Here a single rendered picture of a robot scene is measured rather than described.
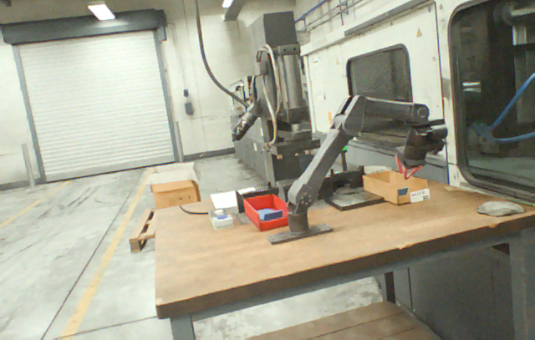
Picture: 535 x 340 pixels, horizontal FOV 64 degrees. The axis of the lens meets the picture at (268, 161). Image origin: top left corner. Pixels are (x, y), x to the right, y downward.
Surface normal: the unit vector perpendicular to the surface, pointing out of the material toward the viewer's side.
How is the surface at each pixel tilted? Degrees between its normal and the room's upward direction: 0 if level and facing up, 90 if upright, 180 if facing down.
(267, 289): 90
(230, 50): 89
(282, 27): 90
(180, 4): 90
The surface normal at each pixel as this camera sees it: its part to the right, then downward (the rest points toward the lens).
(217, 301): 0.24, 0.11
